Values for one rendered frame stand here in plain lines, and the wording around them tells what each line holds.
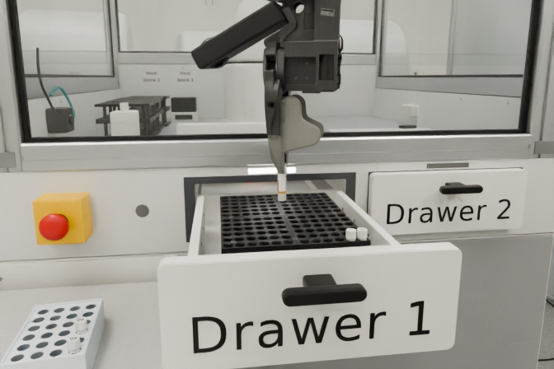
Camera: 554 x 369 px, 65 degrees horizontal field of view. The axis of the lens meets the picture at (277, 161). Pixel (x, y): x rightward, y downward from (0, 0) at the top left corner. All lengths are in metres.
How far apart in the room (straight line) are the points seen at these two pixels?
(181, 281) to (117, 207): 0.36
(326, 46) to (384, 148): 0.34
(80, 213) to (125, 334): 0.20
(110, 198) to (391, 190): 0.47
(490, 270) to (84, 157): 0.76
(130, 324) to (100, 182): 0.23
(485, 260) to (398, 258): 0.50
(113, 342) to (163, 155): 0.29
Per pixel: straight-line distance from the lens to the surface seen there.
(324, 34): 0.49
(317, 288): 0.39
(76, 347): 0.56
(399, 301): 0.46
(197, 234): 0.57
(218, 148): 0.71
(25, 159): 0.78
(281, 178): 0.52
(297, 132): 0.49
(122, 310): 0.70
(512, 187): 0.88
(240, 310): 0.43
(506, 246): 0.94
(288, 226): 0.57
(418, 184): 0.79
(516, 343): 1.05
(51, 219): 0.71
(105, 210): 0.76
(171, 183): 0.73
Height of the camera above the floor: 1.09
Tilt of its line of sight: 11 degrees down
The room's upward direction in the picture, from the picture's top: straight up
